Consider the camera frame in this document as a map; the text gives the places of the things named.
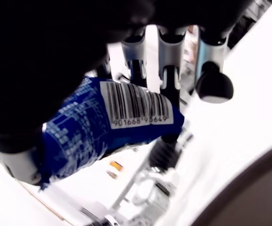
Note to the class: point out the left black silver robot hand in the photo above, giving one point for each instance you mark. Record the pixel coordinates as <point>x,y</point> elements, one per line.
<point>164,155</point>

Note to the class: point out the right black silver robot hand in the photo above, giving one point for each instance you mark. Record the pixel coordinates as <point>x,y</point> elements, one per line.
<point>43,58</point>

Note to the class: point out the blue Oreo cookie packet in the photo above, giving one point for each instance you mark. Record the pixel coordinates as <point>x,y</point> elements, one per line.
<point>84,122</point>

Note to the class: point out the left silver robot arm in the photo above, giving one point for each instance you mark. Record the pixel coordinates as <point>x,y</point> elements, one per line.
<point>150,193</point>

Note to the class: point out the round dark brown tray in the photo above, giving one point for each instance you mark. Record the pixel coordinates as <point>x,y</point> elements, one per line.
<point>256,193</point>

